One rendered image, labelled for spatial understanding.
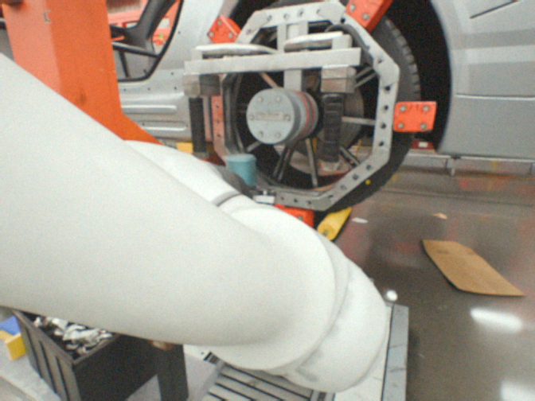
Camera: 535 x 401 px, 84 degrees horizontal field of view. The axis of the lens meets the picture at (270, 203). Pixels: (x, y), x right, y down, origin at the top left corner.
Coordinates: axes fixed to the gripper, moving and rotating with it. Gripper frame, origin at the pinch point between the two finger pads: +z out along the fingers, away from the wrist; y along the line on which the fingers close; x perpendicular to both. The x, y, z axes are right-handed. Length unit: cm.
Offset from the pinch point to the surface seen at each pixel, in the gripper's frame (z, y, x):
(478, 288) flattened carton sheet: 117, -74, 40
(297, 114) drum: 13.2, -1.3, -19.5
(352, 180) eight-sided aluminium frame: 28.7, -14.4, -5.6
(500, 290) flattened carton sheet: 119, -84, 39
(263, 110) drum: 11.6, 6.9, -20.0
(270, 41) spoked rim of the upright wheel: 29, 14, -45
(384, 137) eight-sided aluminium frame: 25.0, -21.6, -17.0
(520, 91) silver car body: 35, -52, -31
